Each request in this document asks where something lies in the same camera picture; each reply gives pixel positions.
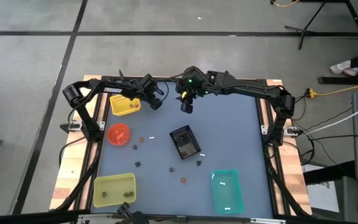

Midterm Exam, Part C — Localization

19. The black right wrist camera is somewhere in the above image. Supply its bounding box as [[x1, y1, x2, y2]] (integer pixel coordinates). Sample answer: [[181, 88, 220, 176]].
[[180, 101, 194, 114]]

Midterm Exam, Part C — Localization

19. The white cable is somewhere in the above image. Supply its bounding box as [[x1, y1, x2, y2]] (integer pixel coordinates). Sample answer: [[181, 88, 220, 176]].
[[305, 98, 358, 135]]

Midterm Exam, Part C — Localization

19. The black light stand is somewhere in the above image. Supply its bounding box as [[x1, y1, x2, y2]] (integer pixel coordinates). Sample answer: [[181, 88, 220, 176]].
[[283, 0, 328, 50]]

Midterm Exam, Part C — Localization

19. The black slotted plastic basket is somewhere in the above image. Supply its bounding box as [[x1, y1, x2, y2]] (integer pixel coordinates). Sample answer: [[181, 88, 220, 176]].
[[169, 124, 202, 160]]

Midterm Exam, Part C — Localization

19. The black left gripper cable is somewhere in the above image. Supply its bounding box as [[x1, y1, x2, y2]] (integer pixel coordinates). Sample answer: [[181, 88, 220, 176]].
[[157, 80, 170, 103]]

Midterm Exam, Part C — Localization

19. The yellow slotted plastic basket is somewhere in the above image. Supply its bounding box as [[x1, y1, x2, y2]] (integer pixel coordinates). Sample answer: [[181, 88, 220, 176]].
[[109, 94, 142, 117]]

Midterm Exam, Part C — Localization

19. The orange round plastic bowl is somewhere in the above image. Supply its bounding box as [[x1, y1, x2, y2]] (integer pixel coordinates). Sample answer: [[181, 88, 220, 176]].
[[106, 123, 131, 147]]

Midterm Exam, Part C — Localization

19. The thin yellow floor cable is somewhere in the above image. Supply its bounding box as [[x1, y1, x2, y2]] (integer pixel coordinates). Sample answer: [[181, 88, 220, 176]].
[[270, 0, 301, 7]]

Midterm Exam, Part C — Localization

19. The black jointed stand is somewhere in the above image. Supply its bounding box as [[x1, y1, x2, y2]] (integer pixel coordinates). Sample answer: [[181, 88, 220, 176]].
[[116, 202, 150, 224]]

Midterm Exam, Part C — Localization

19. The black power cable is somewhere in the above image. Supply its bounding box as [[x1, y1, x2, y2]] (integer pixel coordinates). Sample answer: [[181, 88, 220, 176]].
[[303, 133, 358, 141]]

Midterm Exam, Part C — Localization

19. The yellow-green translucent plastic bin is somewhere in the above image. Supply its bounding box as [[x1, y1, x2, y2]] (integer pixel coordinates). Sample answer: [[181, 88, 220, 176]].
[[93, 172, 137, 208]]

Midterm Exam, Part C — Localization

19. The grey storage box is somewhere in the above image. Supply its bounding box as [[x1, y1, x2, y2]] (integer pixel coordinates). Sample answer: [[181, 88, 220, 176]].
[[303, 182, 341, 218]]

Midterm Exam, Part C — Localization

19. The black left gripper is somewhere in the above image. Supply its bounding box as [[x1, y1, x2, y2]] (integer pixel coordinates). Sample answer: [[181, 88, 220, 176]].
[[136, 73, 165, 103]]

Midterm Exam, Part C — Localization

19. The teal plastic bin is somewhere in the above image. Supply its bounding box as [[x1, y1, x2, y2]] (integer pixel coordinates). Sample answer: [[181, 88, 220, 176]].
[[210, 169, 246, 215]]

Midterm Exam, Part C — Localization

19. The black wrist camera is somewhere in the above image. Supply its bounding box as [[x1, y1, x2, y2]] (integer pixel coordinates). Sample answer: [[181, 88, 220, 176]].
[[180, 101, 194, 114], [149, 98, 163, 111]]

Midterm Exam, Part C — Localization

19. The black stand base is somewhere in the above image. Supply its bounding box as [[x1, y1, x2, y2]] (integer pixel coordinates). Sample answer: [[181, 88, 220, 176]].
[[318, 0, 358, 85]]

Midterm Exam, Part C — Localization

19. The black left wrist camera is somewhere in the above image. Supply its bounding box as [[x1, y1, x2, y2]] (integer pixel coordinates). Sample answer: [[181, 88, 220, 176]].
[[149, 98, 163, 111]]

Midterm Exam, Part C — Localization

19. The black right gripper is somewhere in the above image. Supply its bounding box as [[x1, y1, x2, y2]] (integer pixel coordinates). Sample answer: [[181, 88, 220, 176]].
[[175, 65, 213, 100]]

